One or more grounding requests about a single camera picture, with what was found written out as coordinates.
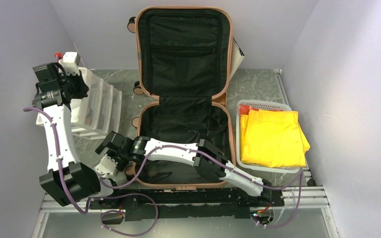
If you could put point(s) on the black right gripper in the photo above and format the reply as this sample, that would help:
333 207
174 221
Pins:
121 164

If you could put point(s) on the white plastic drawer organizer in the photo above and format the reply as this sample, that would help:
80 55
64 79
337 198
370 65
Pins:
94 116

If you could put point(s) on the pink hard-shell suitcase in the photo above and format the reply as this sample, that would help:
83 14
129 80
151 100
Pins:
184 65

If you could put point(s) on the red garment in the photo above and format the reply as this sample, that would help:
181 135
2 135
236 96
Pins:
244 109

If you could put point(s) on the yellow garment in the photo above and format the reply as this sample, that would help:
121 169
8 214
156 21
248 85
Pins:
272 139

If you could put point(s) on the white plastic mesh basket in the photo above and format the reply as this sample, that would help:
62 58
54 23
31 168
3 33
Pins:
268 106

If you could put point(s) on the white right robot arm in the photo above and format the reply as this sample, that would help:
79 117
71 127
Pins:
204 157

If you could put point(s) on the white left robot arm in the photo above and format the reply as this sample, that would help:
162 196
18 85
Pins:
67 179

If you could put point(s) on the white flat board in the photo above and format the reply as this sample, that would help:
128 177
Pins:
237 57

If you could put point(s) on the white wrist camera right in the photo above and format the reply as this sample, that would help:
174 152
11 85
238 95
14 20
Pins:
107 171

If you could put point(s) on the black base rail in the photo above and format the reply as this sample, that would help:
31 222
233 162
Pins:
139 204

